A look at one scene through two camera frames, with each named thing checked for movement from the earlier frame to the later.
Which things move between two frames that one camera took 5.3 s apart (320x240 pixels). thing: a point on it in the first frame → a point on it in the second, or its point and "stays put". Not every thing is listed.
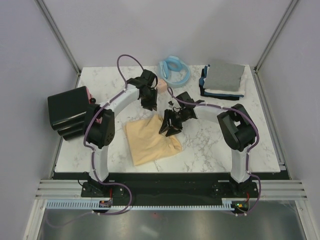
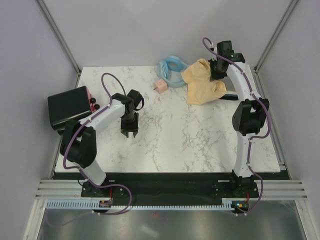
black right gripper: x=165 y=125 → x=214 y=76
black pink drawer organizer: x=67 y=111 stays put
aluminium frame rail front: x=267 y=188 stays put
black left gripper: x=152 y=104 → x=125 y=129
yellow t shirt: x=145 y=143 → x=200 y=89
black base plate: x=170 y=188 stays put
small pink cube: x=161 y=86 stays put
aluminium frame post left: x=52 y=20 stays put
